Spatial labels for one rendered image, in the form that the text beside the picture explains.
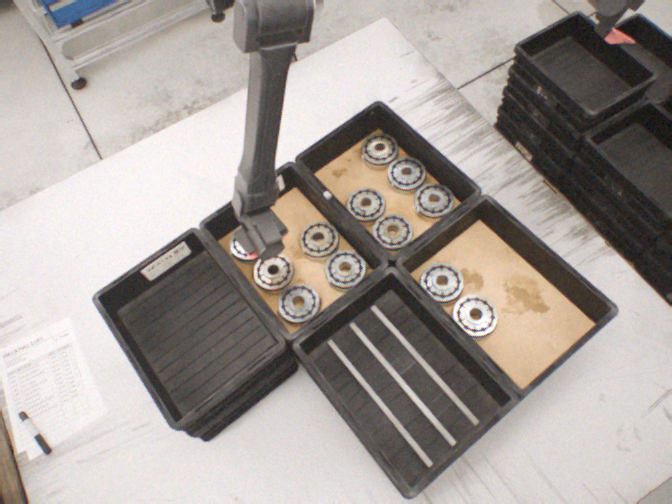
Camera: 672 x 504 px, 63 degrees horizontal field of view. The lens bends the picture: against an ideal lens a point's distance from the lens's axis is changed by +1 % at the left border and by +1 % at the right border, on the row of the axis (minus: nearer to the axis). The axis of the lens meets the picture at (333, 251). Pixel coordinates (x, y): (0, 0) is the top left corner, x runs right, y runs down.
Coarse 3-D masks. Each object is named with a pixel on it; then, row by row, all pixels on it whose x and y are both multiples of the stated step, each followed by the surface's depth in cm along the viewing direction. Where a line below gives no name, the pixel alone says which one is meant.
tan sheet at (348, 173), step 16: (336, 160) 153; (352, 160) 152; (320, 176) 151; (336, 176) 150; (352, 176) 150; (368, 176) 150; (384, 176) 149; (336, 192) 148; (352, 192) 148; (384, 192) 147; (400, 208) 144; (416, 224) 142; (432, 224) 141
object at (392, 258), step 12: (372, 108) 147; (384, 108) 147; (348, 120) 146; (396, 120) 145; (336, 132) 145; (312, 144) 144; (432, 144) 140; (300, 156) 142; (444, 156) 138; (300, 168) 141; (456, 168) 136; (312, 180) 139; (468, 180) 135; (324, 192) 137; (480, 192) 133; (336, 204) 135; (468, 204) 132; (348, 216) 133; (444, 216) 131; (360, 228) 131; (432, 228) 130; (372, 240) 130; (420, 240) 129; (384, 252) 128; (396, 252) 128
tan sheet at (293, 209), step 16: (288, 192) 150; (272, 208) 148; (288, 208) 147; (304, 208) 147; (288, 224) 145; (304, 224) 145; (224, 240) 145; (288, 240) 143; (320, 240) 142; (288, 256) 141; (304, 256) 140; (272, 272) 139; (304, 272) 138; (320, 272) 138; (368, 272) 137; (256, 288) 138; (320, 288) 136; (272, 304) 135
